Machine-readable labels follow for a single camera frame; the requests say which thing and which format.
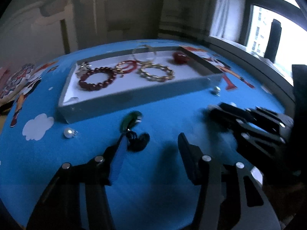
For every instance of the patterned pillow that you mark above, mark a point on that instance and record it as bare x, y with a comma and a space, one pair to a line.
21, 76

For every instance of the grey tray with white inside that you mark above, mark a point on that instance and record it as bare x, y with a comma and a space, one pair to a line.
124, 86

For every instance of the blue cartoon tablecloth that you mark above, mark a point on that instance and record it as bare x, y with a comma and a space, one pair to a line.
72, 172

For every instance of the white window sill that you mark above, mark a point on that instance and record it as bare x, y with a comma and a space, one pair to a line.
239, 49

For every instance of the red stone pendant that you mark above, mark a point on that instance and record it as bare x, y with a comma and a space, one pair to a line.
180, 58

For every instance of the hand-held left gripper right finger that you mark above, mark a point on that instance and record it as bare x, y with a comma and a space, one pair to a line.
189, 155

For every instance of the clear glass bangle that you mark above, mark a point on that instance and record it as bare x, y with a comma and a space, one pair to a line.
154, 50

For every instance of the black cylinder bottle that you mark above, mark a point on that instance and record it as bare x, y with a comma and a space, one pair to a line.
273, 40

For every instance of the pale patterned curtain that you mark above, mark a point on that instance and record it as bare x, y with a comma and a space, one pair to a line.
191, 9

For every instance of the white bed headboard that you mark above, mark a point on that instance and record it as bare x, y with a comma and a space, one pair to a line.
48, 28

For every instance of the white pearl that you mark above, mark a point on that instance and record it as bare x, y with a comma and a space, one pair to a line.
68, 133

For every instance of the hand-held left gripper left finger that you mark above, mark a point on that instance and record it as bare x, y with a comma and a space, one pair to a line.
118, 158

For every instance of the pearl earring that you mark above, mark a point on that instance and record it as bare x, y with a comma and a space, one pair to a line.
216, 90

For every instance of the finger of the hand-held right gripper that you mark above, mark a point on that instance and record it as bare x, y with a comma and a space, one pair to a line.
266, 117
227, 118

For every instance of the dark window frame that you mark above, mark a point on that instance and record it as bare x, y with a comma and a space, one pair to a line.
275, 0

